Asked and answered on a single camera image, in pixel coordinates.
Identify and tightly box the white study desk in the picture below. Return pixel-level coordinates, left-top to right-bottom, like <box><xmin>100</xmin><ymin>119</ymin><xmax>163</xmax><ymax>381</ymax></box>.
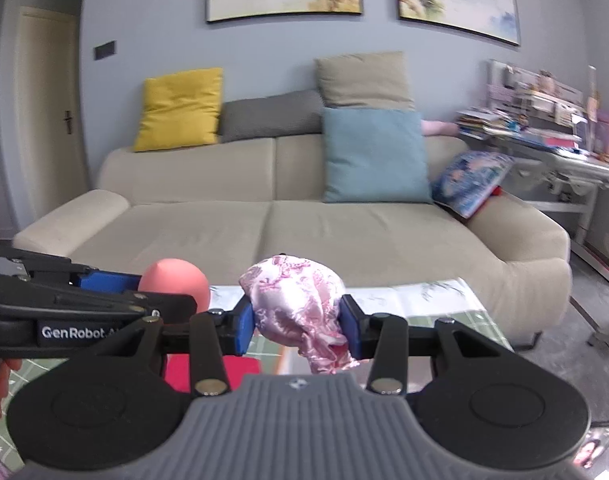
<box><xmin>457</xmin><ymin>125</ymin><xmax>609</xmax><ymax>288</ymax></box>

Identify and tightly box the light blue cushion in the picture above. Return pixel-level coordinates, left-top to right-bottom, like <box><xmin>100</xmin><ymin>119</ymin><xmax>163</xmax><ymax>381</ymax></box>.
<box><xmin>320</xmin><ymin>107</ymin><xmax>433</xmax><ymax>204</ymax></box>

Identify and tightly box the blue printed cushion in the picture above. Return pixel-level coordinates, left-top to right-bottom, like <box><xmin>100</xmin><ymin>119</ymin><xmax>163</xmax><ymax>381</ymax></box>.
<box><xmin>431</xmin><ymin>150</ymin><xmax>515</xmax><ymax>219</ymax></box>

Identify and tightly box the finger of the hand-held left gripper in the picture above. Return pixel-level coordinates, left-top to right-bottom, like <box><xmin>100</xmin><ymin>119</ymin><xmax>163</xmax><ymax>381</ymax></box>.
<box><xmin>9</xmin><ymin>249</ymin><xmax>148</xmax><ymax>295</ymax></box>
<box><xmin>0</xmin><ymin>274</ymin><xmax>198</xmax><ymax>321</ymax></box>

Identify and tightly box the beige sofa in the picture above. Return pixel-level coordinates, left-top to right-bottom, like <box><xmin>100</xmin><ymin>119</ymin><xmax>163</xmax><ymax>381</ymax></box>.
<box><xmin>12</xmin><ymin>130</ymin><xmax>572</xmax><ymax>348</ymax></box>

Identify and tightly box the stack of books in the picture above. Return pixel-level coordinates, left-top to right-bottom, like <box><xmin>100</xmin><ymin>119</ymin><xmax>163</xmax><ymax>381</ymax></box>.
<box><xmin>454</xmin><ymin>107</ymin><xmax>515</xmax><ymax>141</ymax></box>

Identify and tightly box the pink soft ball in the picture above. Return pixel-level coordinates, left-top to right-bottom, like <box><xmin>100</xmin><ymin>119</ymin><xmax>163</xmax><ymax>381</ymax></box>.
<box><xmin>138</xmin><ymin>258</ymin><xmax>211</xmax><ymax>313</ymax></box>

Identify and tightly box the grey checked cushion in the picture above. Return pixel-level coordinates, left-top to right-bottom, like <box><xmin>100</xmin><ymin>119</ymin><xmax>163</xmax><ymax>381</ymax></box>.
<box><xmin>218</xmin><ymin>90</ymin><xmax>327</xmax><ymax>144</ymax></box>

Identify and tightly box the white desk shelf organizer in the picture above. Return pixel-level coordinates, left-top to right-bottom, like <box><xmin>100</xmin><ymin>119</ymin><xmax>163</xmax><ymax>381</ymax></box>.
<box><xmin>487</xmin><ymin>59</ymin><xmax>587</xmax><ymax>133</ymax></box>

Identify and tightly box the pink satin pouch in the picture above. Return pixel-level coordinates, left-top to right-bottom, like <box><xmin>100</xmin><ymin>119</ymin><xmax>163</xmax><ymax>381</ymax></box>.
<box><xmin>238</xmin><ymin>255</ymin><xmax>361</xmax><ymax>376</ymax></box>

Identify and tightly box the red lidded clear box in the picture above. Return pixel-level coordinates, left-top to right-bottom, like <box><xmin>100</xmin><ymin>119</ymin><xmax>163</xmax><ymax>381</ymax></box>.
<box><xmin>164</xmin><ymin>352</ymin><xmax>262</xmax><ymax>396</ymax></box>

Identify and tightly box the cream door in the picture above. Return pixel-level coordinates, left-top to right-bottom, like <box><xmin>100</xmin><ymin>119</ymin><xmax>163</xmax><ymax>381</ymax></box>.
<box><xmin>4</xmin><ymin>5</ymin><xmax>88</xmax><ymax>241</ymax></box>

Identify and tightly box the yellow cushion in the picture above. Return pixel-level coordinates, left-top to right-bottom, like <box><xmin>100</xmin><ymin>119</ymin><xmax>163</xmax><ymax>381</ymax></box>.
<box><xmin>133</xmin><ymin>67</ymin><xmax>224</xmax><ymax>153</ymax></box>

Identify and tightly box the taupe cushion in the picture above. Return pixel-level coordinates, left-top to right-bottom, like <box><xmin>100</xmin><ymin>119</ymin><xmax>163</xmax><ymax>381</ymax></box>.
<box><xmin>314</xmin><ymin>51</ymin><xmax>416</xmax><ymax>112</ymax></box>

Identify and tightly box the smartphone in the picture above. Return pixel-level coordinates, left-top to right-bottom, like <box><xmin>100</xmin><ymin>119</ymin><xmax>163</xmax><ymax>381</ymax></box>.
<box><xmin>574</xmin><ymin>432</ymin><xmax>607</xmax><ymax>468</ymax></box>

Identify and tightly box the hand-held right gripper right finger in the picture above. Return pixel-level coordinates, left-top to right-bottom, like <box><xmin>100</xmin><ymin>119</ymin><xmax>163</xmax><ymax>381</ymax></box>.
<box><xmin>340</xmin><ymin>294</ymin><xmax>500</xmax><ymax>396</ymax></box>

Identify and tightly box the green grid tablecloth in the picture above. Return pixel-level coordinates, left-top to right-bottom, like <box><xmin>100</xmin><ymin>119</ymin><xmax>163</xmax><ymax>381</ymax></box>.
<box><xmin>0</xmin><ymin>277</ymin><xmax>517</xmax><ymax>480</ymax></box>

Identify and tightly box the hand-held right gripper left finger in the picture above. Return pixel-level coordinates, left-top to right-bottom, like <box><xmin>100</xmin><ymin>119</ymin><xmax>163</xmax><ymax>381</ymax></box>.
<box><xmin>122</xmin><ymin>295</ymin><xmax>258</xmax><ymax>397</ymax></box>

